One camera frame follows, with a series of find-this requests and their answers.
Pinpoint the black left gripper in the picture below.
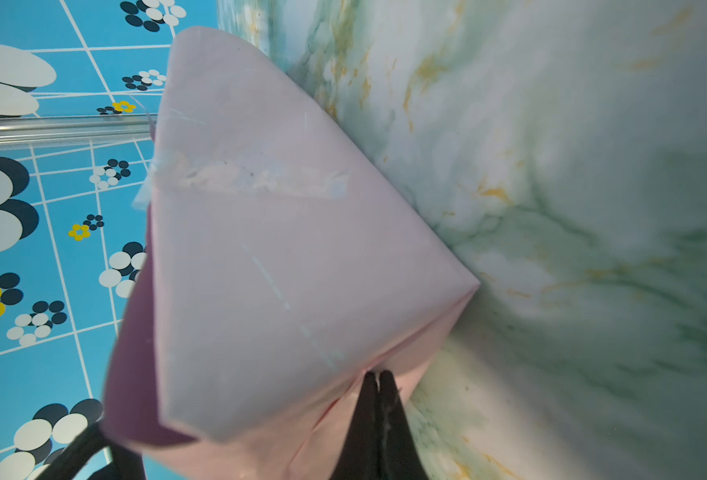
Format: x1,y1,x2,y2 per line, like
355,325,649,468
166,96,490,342
38,421,147,480

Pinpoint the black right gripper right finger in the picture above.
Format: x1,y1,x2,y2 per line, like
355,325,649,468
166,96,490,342
377,370,429,480

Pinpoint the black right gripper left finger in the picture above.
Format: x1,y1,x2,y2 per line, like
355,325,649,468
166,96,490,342
330,372,381,480

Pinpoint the purple wrapping paper sheet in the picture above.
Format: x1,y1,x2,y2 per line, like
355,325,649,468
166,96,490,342
103,27,479,479

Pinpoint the clear tape strip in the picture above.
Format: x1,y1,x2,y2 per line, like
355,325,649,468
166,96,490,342
132,149,352,210

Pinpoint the aluminium frame post left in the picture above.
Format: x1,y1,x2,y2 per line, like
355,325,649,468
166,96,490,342
0,114,157,148

